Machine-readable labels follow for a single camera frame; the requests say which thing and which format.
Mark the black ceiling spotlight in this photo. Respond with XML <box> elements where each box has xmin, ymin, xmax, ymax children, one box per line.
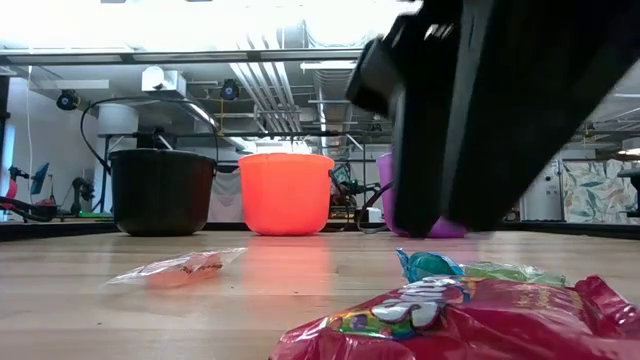
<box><xmin>219</xmin><ymin>78</ymin><xmax>241</xmax><ymax>102</ymax></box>
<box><xmin>55</xmin><ymin>89</ymin><xmax>81</xmax><ymax>112</ymax></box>

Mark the white round column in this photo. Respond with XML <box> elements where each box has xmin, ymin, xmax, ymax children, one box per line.
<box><xmin>514</xmin><ymin>149</ymin><xmax>565</xmax><ymax>223</ymax></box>

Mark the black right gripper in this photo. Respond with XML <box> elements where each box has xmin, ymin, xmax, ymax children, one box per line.
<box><xmin>388</xmin><ymin>0</ymin><xmax>640</xmax><ymax>235</ymax></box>

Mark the white cloth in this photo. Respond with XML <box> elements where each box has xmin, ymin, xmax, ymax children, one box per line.
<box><xmin>207</xmin><ymin>169</ymin><xmax>246</xmax><ymax>224</ymax></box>

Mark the long overhead beam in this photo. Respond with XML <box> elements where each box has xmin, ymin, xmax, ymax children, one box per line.
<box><xmin>0</xmin><ymin>45</ymin><xmax>369</xmax><ymax>67</ymax></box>

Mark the purple pumpkin face bucket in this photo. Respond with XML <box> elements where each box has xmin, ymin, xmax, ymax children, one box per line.
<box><xmin>355</xmin><ymin>151</ymin><xmax>470</xmax><ymax>240</ymax></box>

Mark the ribbed ceiling duct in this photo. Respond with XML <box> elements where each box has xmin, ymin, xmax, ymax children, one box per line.
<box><xmin>312</xmin><ymin>68</ymin><xmax>359</xmax><ymax>157</ymax></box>

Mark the orange pumpkin face bucket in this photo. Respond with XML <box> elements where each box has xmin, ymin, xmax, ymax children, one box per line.
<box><xmin>237</xmin><ymin>152</ymin><xmax>352</xmax><ymax>237</ymax></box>

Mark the red Skittles pack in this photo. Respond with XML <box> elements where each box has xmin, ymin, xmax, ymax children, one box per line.
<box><xmin>269</xmin><ymin>273</ymin><xmax>640</xmax><ymax>360</ymax></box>

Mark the leaf pattern panel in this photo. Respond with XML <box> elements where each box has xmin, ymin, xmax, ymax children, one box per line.
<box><xmin>562</xmin><ymin>159</ymin><xmax>619</xmax><ymax>225</ymax></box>

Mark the blue background monitor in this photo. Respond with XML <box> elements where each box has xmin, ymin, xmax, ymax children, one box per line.
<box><xmin>29</xmin><ymin>160</ymin><xmax>51</xmax><ymax>196</ymax></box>

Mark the black aluminium table frame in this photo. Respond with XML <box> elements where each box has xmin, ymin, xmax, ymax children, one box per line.
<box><xmin>0</xmin><ymin>218</ymin><xmax>640</xmax><ymax>242</ymax></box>

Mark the black halloween bucket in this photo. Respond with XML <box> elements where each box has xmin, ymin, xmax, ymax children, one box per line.
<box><xmin>81</xmin><ymin>94</ymin><xmax>221</xmax><ymax>236</ymax></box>

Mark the white ceiling unit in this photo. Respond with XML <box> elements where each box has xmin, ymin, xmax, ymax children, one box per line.
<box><xmin>140</xmin><ymin>64</ymin><xmax>188</xmax><ymax>100</ymax></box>

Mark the blue lollipop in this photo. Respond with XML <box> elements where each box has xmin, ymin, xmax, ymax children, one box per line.
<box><xmin>395</xmin><ymin>248</ymin><xmax>464</xmax><ymax>285</ymax></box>

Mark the black background rail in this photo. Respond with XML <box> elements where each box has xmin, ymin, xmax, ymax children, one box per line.
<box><xmin>97</xmin><ymin>128</ymin><xmax>396</xmax><ymax>139</ymax></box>

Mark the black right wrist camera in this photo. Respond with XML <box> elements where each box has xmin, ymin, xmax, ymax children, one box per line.
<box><xmin>344</xmin><ymin>37</ymin><xmax>407</xmax><ymax>120</ymax></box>

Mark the green candy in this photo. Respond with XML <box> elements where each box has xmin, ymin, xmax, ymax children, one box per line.
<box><xmin>457</xmin><ymin>260</ymin><xmax>569</xmax><ymax>289</ymax></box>

